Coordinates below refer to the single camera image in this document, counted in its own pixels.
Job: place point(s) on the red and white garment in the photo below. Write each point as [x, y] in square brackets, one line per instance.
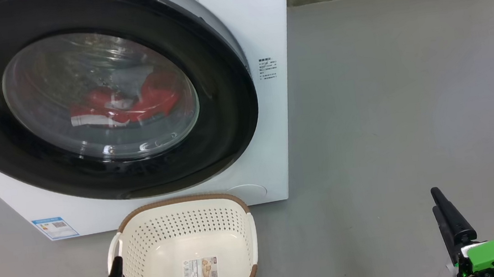
[155, 97]

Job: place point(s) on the black round glass washer door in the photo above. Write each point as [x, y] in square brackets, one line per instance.
[226, 113]

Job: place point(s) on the cream perforated basket brown rim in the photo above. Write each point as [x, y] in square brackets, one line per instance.
[170, 238]

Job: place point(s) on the white front-load washing machine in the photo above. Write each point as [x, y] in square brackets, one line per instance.
[269, 131]

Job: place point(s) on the blue energy label sticker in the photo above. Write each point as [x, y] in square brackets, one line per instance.
[56, 228]

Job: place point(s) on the white product label sticker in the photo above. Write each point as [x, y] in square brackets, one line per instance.
[201, 270]

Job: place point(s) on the round white filter cover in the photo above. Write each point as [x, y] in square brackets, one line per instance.
[248, 192]

